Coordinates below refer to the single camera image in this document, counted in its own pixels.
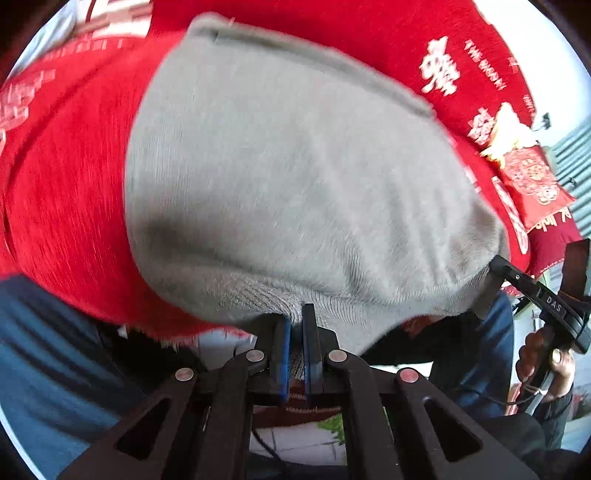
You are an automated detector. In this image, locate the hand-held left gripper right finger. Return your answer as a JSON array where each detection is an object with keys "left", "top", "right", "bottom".
[{"left": 302, "top": 303, "right": 541, "bottom": 480}]

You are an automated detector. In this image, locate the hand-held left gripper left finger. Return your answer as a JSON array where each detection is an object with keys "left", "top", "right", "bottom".
[{"left": 58, "top": 318, "right": 293, "bottom": 480}]

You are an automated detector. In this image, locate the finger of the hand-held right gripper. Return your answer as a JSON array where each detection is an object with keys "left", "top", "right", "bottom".
[{"left": 488, "top": 256, "right": 539, "bottom": 296}]

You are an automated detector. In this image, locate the grey knit sweater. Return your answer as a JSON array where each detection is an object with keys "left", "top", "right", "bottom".
[{"left": 124, "top": 13, "right": 511, "bottom": 356}]

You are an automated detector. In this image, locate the person's right hand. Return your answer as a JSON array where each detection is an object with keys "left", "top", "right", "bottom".
[{"left": 516, "top": 330, "right": 577, "bottom": 398}]

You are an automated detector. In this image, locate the person's right leg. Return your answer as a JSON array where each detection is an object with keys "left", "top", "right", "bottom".
[{"left": 360, "top": 291, "right": 515, "bottom": 421}]

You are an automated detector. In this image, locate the person's leg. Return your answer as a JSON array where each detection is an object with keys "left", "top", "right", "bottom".
[
  {"left": 360, "top": 291, "right": 515, "bottom": 421},
  {"left": 0, "top": 272, "right": 153, "bottom": 467}
]

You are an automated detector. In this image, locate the red embroidered cushion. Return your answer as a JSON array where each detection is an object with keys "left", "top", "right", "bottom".
[{"left": 501, "top": 145, "right": 577, "bottom": 234}]

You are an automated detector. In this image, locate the grey ribbed panel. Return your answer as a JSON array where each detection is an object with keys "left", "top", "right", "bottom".
[{"left": 551, "top": 122, "right": 591, "bottom": 195}]

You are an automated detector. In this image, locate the person's left leg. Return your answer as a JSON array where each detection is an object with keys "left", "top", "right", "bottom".
[{"left": 0, "top": 272, "right": 153, "bottom": 467}]

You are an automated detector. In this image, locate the red printed sofa cover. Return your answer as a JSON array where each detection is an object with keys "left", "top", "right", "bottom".
[{"left": 0, "top": 0, "right": 585, "bottom": 344}]

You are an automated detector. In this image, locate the black floor cable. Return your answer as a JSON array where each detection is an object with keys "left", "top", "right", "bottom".
[{"left": 252, "top": 427, "right": 287, "bottom": 462}]

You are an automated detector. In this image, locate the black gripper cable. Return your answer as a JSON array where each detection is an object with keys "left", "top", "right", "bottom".
[{"left": 471, "top": 388, "right": 546, "bottom": 408}]

